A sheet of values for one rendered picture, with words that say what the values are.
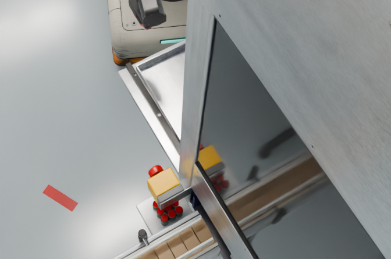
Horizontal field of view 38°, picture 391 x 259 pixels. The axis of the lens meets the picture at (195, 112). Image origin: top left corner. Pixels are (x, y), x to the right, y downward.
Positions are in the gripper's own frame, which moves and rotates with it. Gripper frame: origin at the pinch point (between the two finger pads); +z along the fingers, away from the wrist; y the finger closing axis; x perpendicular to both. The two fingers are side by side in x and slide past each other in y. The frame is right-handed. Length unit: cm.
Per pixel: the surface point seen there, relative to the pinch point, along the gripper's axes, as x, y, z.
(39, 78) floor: -30, -64, 108
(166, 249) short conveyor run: -23, 53, 17
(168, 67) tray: 4.5, 3.5, 20.8
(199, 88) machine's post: -11, 44, -47
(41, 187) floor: -50, -13, 109
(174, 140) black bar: -6.0, 26.5, 19.5
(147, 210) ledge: -22, 41, 22
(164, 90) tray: -0.5, 10.1, 21.0
